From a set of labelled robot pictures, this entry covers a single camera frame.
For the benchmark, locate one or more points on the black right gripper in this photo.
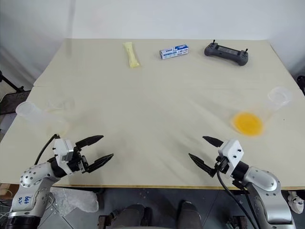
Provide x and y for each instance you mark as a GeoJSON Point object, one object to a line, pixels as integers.
{"type": "Point", "coordinates": [222, 165]}

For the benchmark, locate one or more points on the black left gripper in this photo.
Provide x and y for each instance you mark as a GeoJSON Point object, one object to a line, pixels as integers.
{"type": "Point", "coordinates": [76, 162]}

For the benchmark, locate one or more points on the large clear plastic cup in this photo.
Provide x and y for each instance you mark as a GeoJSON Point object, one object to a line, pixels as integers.
{"type": "Point", "coordinates": [247, 124]}

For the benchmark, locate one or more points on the small clear plastic cup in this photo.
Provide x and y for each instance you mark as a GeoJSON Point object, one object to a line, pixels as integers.
{"type": "Point", "coordinates": [26, 111]}

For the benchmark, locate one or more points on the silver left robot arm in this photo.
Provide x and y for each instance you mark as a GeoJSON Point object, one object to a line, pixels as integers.
{"type": "Point", "coordinates": [33, 176]}

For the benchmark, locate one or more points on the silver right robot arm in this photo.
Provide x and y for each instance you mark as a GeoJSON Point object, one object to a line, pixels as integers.
{"type": "Point", "coordinates": [262, 181]}

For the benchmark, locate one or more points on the clear plastic bag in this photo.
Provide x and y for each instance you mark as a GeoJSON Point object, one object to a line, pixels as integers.
{"type": "Point", "coordinates": [76, 198]}

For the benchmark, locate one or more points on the dark rounded shape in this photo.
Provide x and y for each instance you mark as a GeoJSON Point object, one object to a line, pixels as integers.
{"type": "Point", "coordinates": [189, 212]}
{"type": "Point", "coordinates": [131, 214]}

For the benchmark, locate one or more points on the white shoe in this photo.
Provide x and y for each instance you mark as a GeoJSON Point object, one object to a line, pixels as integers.
{"type": "Point", "coordinates": [296, 202]}

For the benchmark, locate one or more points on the grey handheld controller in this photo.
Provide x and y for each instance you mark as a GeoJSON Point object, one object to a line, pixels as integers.
{"type": "Point", "coordinates": [224, 51]}

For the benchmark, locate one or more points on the yellow plastic packet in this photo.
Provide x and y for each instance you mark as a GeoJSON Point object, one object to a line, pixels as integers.
{"type": "Point", "coordinates": [131, 55]}

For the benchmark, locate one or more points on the blue and white box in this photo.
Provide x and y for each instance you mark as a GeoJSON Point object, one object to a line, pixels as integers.
{"type": "Point", "coordinates": [174, 52]}

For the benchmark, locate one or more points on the black stand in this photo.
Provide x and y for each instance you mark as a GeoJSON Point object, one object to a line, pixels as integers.
{"type": "Point", "coordinates": [9, 82]}

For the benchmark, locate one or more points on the black equipment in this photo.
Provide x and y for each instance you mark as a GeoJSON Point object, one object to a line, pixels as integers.
{"type": "Point", "coordinates": [300, 83]}

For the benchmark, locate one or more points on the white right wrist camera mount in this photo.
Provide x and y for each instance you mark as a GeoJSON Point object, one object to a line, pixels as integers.
{"type": "Point", "coordinates": [232, 150]}

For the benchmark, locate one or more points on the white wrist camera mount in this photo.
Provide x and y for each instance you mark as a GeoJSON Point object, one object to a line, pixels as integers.
{"type": "Point", "coordinates": [232, 150]}
{"type": "Point", "coordinates": [59, 146]}

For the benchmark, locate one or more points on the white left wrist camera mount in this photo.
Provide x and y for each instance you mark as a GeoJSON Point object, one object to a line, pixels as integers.
{"type": "Point", "coordinates": [59, 146]}

